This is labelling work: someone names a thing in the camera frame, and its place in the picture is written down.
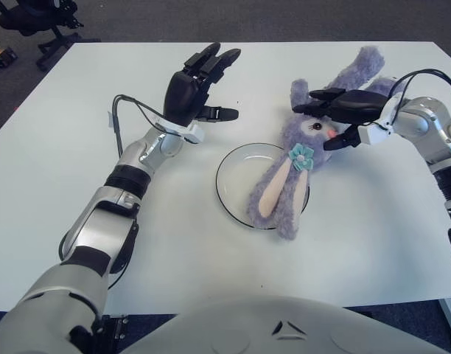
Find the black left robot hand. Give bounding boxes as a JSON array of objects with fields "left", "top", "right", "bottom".
[{"left": 162, "top": 42, "right": 242, "bottom": 128}]

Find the white right wrist sensor box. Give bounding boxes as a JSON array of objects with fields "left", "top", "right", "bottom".
[{"left": 357, "top": 94, "right": 403, "bottom": 147}]

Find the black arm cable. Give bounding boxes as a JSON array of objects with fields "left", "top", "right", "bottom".
[
  {"left": 389, "top": 68, "right": 451, "bottom": 122},
  {"left": 112, "top": 94, "right": 167, "bottom": 158}
]

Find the small cardboard box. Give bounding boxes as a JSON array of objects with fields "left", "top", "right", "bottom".
[{"left": 0, "top": 36, "right": 19, "bottom": 68}]

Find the white left wrist sensor box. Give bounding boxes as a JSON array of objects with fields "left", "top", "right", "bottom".
[{"left": 153, "top": 117, "right": 204, "bottom": 145}]

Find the white plate with black rim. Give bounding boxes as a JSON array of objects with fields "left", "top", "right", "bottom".
[{"left": 215, "top": 142, "right": 310, "bottom": 232}]

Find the black office chair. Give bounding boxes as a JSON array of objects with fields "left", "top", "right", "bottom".
[{"left": 0, "top": 0, "right": 101, "bottom": 71}]

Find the white wrist sensor box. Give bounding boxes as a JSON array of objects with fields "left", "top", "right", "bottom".
[
  {"left": 153, "top": 117, "right": 204, "bottom": 145},
  {"left": 357, "top": 94, "right": 403, "bottom": 147}
]

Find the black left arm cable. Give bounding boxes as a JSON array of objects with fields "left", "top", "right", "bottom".
[{"left": 112, "top": 94, "right": 167, "bottom": 158}]

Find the purple plush bunny doll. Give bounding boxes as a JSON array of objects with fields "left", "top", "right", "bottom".
[{"left": 246, "top": 46, "right": 399, "bottom": 241}]

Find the grey robot torso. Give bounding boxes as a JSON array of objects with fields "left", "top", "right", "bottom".
[{"left": 118, "top": 294, "right": 451, "bottom": 354}]

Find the grey metal table leg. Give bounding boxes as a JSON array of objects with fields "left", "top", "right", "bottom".
[{"left": 437, "top": 296, "right": 451, "bottom": 336}]

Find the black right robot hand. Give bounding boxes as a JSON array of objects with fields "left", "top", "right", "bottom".
[{"left": 291, "top": 87, "right": 391, "bottom": 151}]

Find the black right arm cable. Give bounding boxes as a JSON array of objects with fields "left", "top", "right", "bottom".
[{"left": 389, "top": 68, "right": 451, "bottom": 122}]

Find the black metal bracket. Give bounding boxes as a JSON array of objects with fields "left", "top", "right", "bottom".
[{"left": 109, "top": 313, "right": 130, "bottom": 342}]

